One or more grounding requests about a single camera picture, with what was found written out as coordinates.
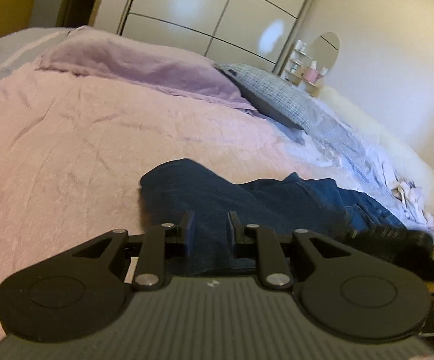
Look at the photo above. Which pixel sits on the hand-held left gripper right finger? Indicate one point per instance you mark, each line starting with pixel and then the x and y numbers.
pixel 234 234

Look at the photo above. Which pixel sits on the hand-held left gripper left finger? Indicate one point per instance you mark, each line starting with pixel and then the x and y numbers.
pixel 189 232

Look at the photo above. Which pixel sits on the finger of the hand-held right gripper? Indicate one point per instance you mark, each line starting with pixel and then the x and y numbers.
pixel 393 243

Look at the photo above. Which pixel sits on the dark blue jeans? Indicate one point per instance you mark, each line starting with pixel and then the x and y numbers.
pixel 220 195

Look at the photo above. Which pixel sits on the white quilted headboard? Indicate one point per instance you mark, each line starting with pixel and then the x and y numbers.
pixel 389 146

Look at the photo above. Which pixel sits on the pink bedspread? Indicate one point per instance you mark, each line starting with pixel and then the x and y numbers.
pixel 70 157

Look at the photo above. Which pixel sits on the grey checked pillow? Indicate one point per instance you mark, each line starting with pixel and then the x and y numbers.
pixel 277 93

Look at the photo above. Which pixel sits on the purple blanket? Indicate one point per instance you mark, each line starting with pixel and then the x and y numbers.
pixel 145 67

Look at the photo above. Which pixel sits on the small white shelf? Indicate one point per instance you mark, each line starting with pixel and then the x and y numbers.
pixel 295 71

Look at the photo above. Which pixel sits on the pink box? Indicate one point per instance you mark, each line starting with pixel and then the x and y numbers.
pixel 310 75

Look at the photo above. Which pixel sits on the round mirror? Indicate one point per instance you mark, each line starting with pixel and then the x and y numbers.
pixel 327 50

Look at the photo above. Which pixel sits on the cream wardrobe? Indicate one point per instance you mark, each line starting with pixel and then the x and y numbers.
pixel 183 7

